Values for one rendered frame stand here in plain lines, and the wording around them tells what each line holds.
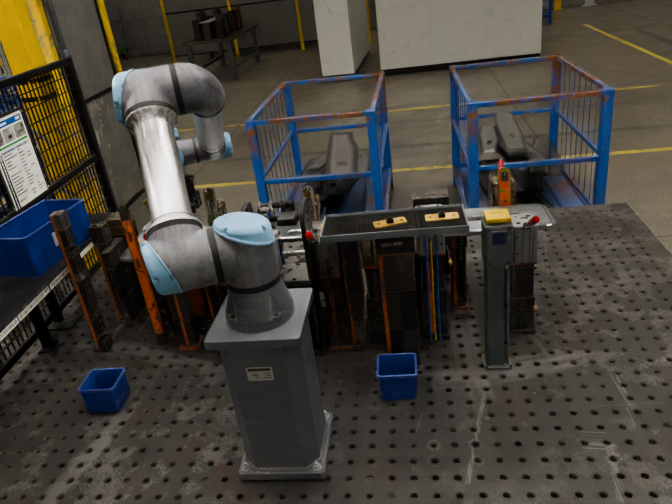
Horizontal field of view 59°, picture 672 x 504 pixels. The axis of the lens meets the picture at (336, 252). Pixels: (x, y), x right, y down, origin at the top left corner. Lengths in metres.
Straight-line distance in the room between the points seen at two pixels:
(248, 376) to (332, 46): 8.53
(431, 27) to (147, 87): 8.35
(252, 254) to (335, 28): 8.49
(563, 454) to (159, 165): 1.11
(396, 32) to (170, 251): 8.54
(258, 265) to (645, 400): 1.04
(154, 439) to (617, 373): 1.25
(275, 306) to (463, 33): 8.57
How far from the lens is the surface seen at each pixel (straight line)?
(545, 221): 1.89
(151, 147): 1.34
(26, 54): 2.54
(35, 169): 2.36
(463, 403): 1.65
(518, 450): 1.54
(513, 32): 9.75
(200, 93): 1.43
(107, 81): 5.17
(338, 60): 9.65
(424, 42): 9.61
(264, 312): 1.26
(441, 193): 2.05
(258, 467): 1.51
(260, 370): 1.31
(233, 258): 1.20
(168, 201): 1.27
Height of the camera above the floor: 1.79
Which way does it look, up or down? 26 degrees down
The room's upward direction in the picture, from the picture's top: 8 degrees counter-clockwise
